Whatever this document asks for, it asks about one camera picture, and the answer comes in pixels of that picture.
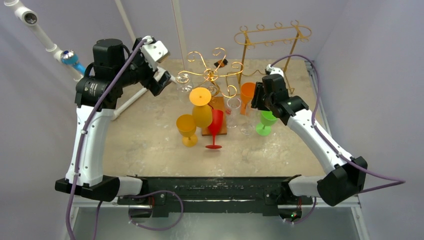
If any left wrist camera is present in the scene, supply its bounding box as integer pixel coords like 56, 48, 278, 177
140, 35, 171, 71

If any orange goblet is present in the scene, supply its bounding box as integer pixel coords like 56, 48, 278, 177
240, 82, 256, 115

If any purple cable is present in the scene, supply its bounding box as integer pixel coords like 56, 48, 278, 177
64, 38, 148, 240
269, 54, 406, 195

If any yellow goblet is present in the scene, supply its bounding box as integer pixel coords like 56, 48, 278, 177
189, 87, 213, 128
176, 114, 198, 148

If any clear wine glass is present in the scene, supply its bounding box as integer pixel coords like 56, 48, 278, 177
240, 114, 254, 136
175, 73, 194, 104
225, 97, 241, 129

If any gold scroll wine glass rack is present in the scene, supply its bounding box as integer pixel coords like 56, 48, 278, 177
175, 47, 244, 137

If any small orange black object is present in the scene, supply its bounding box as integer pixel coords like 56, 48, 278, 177
214, 58, 228, 68

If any white PVC pipe assembly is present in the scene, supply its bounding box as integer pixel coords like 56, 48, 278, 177
2, 0, 178, 121

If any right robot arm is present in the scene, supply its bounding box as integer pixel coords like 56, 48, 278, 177
251, 73, 368, 207

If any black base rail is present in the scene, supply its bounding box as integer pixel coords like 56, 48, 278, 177
117, 176, 314, 220

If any red goblet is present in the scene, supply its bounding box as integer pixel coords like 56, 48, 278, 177
205, 109, 224, 150

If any green goblet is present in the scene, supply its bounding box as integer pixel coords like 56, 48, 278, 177
255, 111, 278, 136

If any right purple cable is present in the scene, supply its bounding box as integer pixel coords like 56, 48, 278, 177
269, 54, 406, 195

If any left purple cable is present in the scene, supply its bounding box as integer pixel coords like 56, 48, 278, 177
64, 38, 148, 240

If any gold rectangular wire rack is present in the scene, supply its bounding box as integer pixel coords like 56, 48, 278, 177
217, 15, 322, 77

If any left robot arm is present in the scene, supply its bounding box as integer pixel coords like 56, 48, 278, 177
54, 36, 171, 205

